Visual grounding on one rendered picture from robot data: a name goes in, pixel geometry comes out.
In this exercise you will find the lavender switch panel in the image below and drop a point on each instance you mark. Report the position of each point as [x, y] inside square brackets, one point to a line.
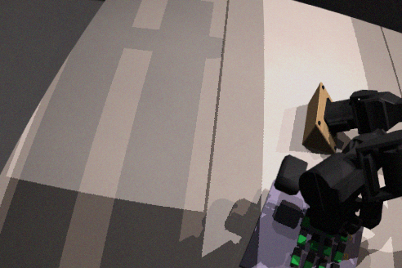
[284, 238]

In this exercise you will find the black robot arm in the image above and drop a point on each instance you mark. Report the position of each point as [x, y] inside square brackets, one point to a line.
[327, 187]

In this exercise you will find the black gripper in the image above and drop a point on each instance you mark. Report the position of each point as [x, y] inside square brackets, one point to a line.
[287, 180]

